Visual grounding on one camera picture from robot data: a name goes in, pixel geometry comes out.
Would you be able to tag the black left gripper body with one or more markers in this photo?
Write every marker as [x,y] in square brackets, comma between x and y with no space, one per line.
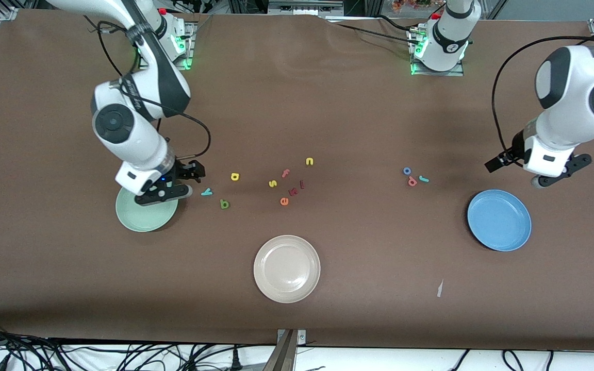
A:
[517,146]

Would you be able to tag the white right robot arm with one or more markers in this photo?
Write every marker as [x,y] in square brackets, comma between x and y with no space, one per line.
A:
[121,123]

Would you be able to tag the light green plate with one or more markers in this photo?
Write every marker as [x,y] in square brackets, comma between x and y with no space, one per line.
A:
[142,219]

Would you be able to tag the blue plate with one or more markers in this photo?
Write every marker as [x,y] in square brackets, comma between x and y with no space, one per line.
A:
[499,220]

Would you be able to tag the beige plate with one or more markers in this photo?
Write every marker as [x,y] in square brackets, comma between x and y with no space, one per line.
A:
[286,269]

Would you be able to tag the white paper scrap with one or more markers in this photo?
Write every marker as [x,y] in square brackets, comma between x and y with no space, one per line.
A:
[440,288]

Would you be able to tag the orange flowers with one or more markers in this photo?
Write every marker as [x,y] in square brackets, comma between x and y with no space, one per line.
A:
[410,4]

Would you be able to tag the black power plug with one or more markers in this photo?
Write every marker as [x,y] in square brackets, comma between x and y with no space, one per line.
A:
[235,363]

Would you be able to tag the grey equipment box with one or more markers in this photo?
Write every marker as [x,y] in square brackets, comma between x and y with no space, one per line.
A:
[304,7]

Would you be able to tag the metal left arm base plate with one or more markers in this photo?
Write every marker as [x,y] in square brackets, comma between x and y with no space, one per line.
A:
[433,73]

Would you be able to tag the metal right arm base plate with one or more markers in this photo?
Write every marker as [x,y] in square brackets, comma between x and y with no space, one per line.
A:
[191,44]

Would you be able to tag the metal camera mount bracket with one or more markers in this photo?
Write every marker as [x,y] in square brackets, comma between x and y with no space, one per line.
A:
[284,355]

